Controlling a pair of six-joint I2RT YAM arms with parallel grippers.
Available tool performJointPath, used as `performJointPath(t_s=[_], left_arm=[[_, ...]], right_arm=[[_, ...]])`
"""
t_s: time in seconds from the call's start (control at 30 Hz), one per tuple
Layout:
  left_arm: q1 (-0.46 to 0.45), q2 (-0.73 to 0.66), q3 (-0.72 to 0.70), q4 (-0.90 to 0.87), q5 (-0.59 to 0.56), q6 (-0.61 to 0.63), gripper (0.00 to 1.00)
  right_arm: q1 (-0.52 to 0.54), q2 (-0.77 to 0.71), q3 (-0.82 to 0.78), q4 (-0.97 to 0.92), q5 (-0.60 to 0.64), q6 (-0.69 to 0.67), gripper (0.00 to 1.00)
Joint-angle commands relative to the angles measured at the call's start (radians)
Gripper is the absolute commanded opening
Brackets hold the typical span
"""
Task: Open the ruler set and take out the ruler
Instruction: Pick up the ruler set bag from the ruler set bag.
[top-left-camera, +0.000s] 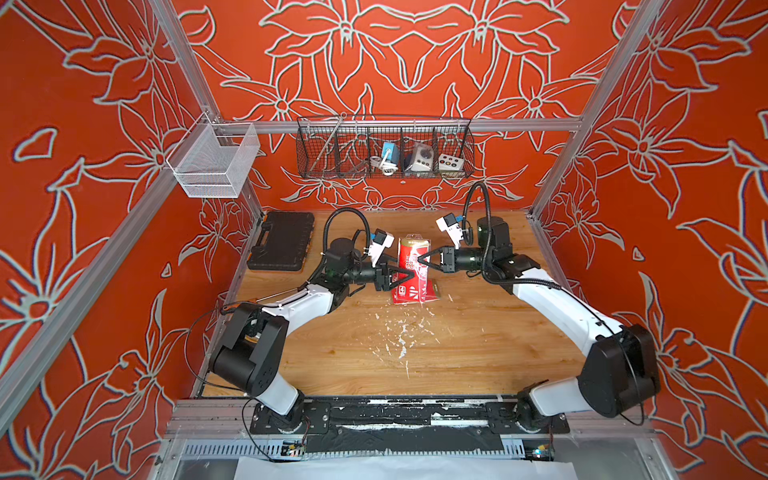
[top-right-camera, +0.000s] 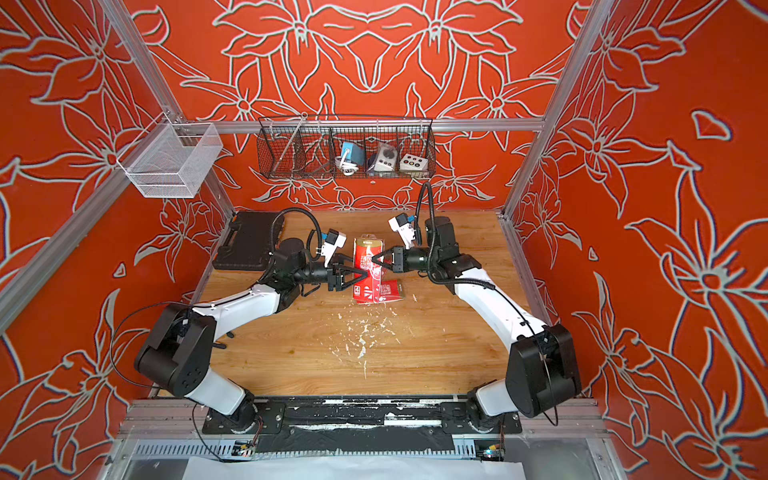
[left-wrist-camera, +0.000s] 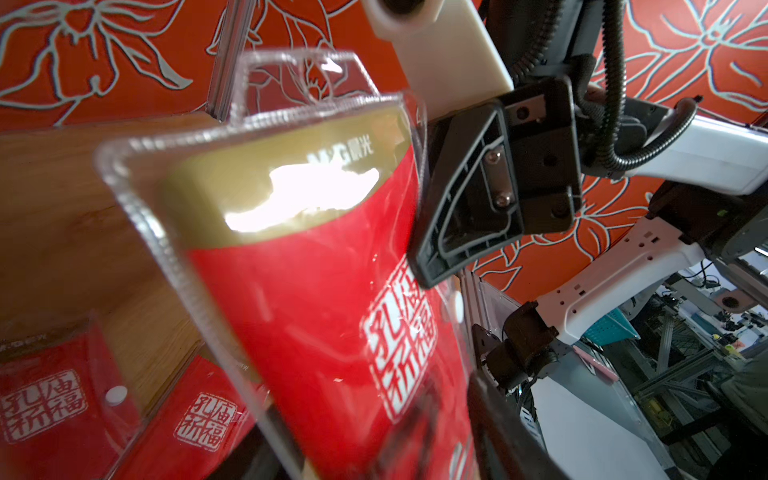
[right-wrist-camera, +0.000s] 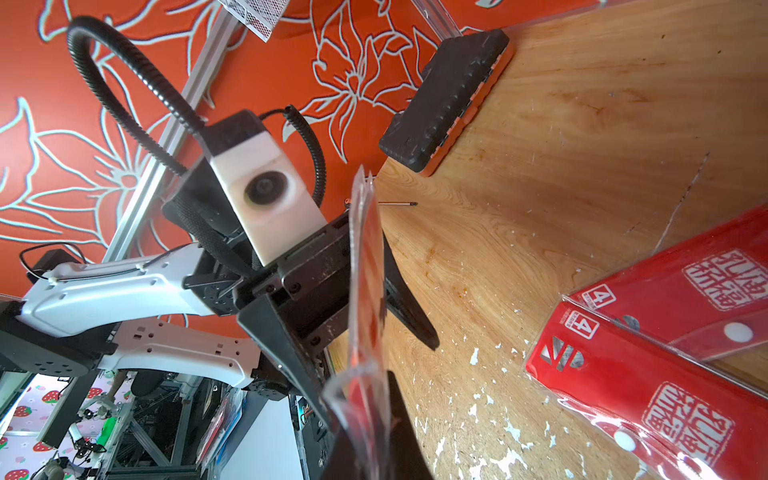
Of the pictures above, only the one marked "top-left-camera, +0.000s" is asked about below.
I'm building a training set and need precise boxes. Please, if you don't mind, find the orange handled screwdriver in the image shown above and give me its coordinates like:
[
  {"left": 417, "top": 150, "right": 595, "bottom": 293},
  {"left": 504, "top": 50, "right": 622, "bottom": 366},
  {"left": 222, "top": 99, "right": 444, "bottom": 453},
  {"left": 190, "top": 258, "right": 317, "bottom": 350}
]
[{"left": 218, "top": 288, "right": 297, "bottom": 315}]

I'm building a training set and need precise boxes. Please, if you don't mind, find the blue white box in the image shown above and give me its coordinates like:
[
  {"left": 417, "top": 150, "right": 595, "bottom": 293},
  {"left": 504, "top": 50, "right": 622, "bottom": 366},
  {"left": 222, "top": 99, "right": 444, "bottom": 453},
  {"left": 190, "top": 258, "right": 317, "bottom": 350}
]
[{"left": 381, "top": 142, "right": 400, "bottom": 165}]

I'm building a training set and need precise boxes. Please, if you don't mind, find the white dotted cube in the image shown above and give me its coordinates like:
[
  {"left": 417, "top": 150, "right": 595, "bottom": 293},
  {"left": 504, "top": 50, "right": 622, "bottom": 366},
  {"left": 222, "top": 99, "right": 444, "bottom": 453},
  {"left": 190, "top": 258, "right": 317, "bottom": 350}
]
[{"left": 437, "top": 154, "right": 465, "bottom": 175}]

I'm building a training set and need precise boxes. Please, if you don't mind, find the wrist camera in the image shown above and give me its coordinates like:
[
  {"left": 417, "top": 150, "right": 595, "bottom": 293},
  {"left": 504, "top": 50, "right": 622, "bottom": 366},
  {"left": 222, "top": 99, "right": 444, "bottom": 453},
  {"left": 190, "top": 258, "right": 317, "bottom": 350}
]
[
  {"left": 367, "top": 229, "right": 394, "bottom": 267},
  {"left": 436, "top": 213, "right": 464, "bottom": 249}
]

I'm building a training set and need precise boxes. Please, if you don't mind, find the black wire basket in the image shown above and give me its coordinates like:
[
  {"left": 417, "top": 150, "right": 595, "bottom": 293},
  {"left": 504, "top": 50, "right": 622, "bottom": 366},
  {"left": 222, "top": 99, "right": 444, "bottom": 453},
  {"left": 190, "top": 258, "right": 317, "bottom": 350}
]
[{"left": 296, "top": 114, "right": 476, "bottom": 180}]

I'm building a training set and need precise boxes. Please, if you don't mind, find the white grey device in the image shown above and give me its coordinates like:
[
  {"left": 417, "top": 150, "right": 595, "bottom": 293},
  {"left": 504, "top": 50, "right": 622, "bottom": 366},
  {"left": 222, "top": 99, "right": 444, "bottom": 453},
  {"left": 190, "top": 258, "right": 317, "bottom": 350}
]
[{"left": 405, "top": 143, "right": 435, "bottom": 174}]

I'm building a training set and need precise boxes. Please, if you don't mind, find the black tool case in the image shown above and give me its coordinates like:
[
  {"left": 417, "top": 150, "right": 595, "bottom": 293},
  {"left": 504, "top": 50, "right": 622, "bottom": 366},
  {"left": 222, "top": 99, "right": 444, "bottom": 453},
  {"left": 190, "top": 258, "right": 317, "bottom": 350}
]
[{"left": 246, "top": 211, "right": 315, "bottom": 272}]

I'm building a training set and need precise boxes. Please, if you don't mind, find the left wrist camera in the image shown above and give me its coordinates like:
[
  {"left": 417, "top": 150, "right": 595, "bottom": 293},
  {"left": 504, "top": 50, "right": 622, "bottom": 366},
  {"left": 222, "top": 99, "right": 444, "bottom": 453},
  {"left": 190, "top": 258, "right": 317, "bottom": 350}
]
[{"left": 367, "top": 229, "right": 394, "bottom": 267}]

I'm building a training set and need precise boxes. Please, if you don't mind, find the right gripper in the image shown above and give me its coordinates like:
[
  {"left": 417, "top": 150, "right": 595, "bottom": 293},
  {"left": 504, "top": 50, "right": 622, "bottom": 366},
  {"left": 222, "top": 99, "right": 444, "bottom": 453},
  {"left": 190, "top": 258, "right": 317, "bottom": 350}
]
[{"left": 418, "top": 248, "right": 494, "bottom": 277}]

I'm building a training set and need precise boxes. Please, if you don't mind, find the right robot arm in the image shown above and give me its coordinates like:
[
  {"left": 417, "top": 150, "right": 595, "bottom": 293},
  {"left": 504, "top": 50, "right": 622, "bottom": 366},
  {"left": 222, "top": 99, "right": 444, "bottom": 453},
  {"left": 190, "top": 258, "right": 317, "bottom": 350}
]
[{"left": 418, "top": 206, "right": 661, "bottom": 433}]

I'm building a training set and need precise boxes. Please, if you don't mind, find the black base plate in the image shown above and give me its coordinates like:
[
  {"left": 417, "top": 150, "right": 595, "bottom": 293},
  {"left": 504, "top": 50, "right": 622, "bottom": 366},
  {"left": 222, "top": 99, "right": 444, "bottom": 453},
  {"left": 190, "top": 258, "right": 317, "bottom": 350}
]
[{"left": 244, "top": 396, "right": 570, "bottom": 460}]

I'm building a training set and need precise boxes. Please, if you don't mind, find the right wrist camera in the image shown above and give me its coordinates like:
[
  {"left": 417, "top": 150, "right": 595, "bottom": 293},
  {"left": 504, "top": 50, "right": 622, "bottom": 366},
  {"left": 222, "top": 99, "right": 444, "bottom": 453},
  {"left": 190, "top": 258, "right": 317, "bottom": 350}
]
[{"left": 436, "top": 213, "right": 464, "bottom": 249}]

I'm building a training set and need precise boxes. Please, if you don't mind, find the white mesh basket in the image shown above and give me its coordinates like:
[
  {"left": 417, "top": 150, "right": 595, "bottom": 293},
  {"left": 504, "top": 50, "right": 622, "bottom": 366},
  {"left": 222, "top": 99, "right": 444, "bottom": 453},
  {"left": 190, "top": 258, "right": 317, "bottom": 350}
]
[{"left": 167, "top": 123, "right": 261, "bottom": 199}]

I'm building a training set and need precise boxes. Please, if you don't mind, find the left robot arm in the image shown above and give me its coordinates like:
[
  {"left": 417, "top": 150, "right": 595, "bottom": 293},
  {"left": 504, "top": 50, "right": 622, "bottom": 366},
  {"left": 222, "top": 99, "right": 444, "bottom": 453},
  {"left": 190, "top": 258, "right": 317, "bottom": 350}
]
[{"left": 209, "top": 207, "right": 415, "bottom": 427}]

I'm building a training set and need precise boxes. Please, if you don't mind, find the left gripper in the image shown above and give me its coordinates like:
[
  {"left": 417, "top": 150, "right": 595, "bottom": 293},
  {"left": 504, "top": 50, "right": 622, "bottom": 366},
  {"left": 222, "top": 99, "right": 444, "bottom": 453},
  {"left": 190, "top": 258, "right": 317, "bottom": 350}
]
[{"left": 341, "top": 256, "right": 413, "bottom": 296}]

